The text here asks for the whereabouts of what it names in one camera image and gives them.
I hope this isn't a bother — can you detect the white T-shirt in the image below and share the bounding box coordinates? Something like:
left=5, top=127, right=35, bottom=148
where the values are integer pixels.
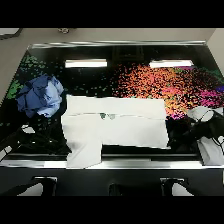
left=60, top=94, right=171, bottom=170

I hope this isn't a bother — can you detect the silver frame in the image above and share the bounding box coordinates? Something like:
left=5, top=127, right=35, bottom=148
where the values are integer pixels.
left=0, top=153, right=224, bottom=197

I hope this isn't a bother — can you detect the blue garment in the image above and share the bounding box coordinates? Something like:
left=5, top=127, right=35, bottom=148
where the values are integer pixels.
left=15, top=73, right=65, bottom=119

